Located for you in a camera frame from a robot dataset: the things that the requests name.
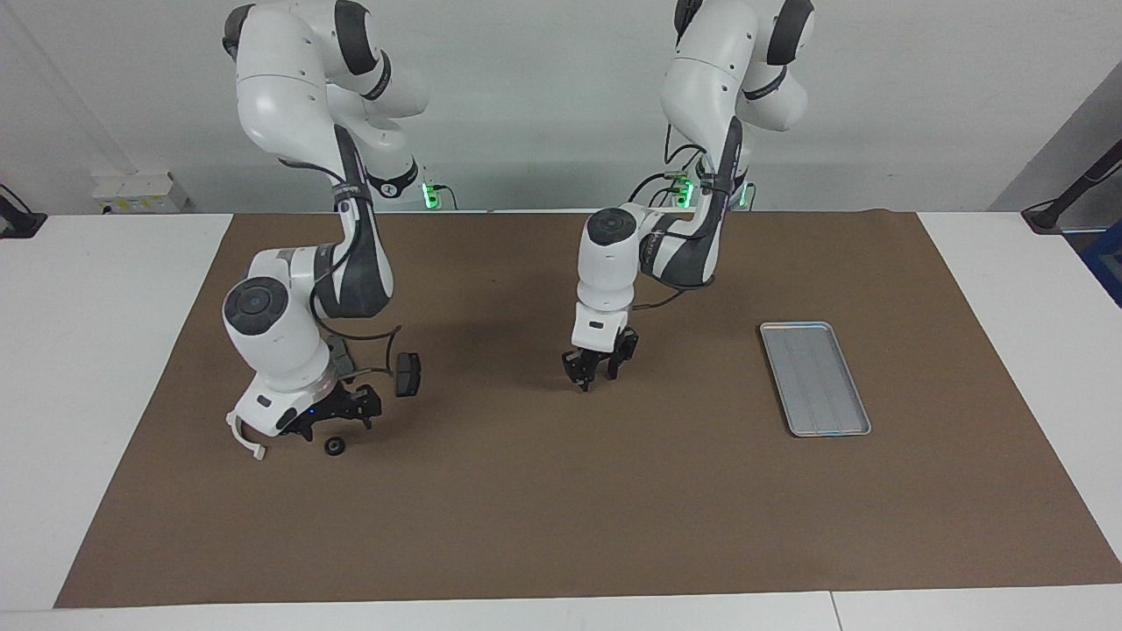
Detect silver metal tray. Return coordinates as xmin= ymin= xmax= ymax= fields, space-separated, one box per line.
xmin=759 ymin=322 xmax=872 ymax=437

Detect brown table mat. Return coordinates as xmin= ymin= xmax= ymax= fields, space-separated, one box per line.
xmin=54 ymin=210 xmax=1122 ymax=608

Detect white power strip box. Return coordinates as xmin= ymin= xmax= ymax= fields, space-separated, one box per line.
xmin=92 ymin=171 xmax=187 ymax=214

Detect black table clamp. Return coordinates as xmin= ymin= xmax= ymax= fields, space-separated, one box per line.
xmin=0 ymin=184 xmax=46 ymax=239

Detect blue crate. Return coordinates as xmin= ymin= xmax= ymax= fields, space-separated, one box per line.
xmin=1080 ymin=230 xmax=1122 ymax=308

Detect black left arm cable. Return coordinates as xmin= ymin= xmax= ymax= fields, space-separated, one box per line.
xmin=631 ymin=287 xmax=691 ymax=313

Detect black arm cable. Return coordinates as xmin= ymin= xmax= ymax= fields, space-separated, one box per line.
xmin=631 ymin=287 xmax=691 ymax=313
xmin=316 ymin=320 xmax=402 ymax=379

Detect white semicircular bracket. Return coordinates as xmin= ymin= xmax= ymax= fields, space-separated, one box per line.
xmin=225 ymin=412 xmax=266 ymax=463

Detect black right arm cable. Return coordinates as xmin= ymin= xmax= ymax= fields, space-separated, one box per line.
xmin=316 ymin=320 xmax=402 ymax=379

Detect black base cables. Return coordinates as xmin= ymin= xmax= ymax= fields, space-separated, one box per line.
xmin=627 ymin=136 xmax=707 ymax=209

